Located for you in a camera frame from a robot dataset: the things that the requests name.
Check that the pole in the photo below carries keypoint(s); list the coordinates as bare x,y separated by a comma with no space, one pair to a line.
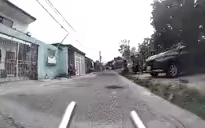
99,60

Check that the grey asphalt road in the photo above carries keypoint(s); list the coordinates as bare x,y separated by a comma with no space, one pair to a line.
100,93

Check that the teal building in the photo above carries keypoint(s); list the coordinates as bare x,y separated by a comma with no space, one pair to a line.
51,60

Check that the robot's own part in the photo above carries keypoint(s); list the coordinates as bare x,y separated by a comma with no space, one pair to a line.
137,119
67,115

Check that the dark car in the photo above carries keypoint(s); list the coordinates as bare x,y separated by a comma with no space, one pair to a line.
176,60

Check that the grass strip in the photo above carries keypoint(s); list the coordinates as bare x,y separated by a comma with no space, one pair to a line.
176,93

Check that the row of trees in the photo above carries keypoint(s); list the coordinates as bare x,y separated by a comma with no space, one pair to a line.
180,23

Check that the white building with railings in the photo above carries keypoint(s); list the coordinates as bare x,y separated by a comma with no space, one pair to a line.
10,50

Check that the grey concrete ground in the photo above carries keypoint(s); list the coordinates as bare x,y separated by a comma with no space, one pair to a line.
196,81

